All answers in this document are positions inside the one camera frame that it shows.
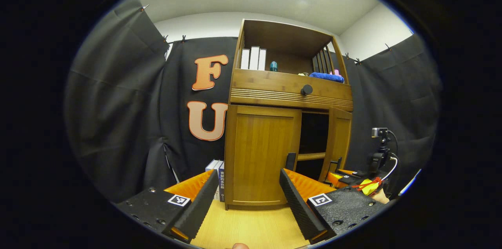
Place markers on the wooden cabinet door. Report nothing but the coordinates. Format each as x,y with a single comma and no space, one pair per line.
259,155
339,139

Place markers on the teal bottle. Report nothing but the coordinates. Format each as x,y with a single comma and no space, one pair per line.
273,66

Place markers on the black round drawer knob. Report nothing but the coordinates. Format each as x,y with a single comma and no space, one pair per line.
306,89

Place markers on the wooden cabinet drawer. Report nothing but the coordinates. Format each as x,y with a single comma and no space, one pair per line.
266,84

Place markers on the white spine book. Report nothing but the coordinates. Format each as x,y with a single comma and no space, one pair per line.
254,59
262,60
245,59

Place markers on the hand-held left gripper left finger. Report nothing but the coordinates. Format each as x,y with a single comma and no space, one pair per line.
200,206

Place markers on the small pink object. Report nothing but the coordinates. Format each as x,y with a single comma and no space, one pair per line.
335,72

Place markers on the black backdrop cloth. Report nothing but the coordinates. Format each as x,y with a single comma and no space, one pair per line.
117,104

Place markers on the small yellow-green object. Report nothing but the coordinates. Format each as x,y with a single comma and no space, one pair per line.
302,74

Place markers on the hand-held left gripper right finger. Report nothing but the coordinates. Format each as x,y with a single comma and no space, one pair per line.
298,209

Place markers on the blue folded towel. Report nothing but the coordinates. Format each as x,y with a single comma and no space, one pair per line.
327,77

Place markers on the wooden double-door shoe cabinet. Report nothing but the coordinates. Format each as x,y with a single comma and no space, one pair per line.
282,37

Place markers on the wooden inner cabinet shelf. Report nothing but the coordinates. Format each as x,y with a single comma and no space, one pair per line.
311,156

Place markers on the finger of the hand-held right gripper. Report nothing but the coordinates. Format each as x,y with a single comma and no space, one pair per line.
353,172
337,180

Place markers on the dark blue book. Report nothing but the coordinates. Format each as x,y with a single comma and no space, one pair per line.
222,182

